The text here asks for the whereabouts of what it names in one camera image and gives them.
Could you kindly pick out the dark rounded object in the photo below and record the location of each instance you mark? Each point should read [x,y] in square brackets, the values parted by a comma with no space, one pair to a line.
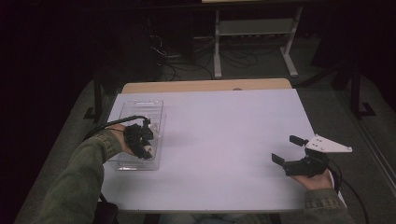
[107,211]

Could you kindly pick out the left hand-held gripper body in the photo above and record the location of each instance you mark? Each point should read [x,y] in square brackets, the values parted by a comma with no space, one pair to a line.
[134,138]

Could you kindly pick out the person's right hand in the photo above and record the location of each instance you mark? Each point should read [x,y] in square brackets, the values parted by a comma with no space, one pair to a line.
[317,182]

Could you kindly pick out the clear plastic container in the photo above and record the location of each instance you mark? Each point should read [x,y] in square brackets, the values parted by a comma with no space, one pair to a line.
[152,112]

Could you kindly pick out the white metal desk frame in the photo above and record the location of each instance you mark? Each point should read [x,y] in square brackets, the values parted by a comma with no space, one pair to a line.
[255,27]

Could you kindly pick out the person's left hand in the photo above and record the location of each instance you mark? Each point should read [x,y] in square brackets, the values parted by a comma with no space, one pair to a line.
[122,137]

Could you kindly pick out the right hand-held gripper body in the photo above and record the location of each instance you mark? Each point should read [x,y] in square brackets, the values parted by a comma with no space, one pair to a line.
[308,166]

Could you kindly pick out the black metal stand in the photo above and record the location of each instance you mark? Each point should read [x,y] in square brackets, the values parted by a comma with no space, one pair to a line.
[98,99]
[356,93]

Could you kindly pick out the grey metal rail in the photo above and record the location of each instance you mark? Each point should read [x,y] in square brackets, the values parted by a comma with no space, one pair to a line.
[383,161]

